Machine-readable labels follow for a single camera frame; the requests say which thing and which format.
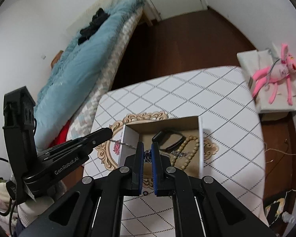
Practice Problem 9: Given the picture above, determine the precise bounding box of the black cloth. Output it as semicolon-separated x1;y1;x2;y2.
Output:
78;8;111;46

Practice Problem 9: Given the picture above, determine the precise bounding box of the pink plush toy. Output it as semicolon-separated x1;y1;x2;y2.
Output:
251;43;296;105

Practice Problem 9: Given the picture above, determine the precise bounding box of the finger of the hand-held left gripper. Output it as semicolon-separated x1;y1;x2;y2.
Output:
38;128;113;163

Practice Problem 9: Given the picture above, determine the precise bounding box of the beige beaded bracelet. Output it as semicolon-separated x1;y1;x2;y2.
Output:
169;136;200;171

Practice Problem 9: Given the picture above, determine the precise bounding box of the ornate beige placemat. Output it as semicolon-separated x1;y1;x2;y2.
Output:
95;111;220;188

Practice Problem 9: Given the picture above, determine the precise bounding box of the white checked tablecloth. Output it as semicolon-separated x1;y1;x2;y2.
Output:
82;65;267;237

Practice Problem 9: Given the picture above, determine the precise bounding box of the white cardboard box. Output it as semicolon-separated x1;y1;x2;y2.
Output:
118;116;205;178

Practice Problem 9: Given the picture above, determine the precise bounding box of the thin beige cord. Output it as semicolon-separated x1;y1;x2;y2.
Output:
263;139;296;164

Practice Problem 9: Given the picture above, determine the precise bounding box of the black smart band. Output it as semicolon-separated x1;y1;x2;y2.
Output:
152;130;185;153

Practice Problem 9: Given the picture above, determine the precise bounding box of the silver chain necklace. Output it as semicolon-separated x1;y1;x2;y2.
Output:
111;139;189;164

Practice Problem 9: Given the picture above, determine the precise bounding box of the bed with patterned sheet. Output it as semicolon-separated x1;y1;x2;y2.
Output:
64;5;153;151

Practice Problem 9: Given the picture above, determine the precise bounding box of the red cloth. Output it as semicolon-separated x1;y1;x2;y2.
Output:
51;120;72;151

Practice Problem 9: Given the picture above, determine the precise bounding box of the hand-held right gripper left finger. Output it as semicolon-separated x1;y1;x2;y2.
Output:
22;142;145;237

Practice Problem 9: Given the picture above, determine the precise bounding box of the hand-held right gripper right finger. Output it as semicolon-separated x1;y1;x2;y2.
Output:
152;142;274;237

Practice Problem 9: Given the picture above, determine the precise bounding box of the black and yellow bag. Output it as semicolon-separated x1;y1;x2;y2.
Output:
263;192;292;226

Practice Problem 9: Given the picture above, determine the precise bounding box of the light blue fluffy blanket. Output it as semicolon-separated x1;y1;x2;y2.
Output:
35;0;146;151

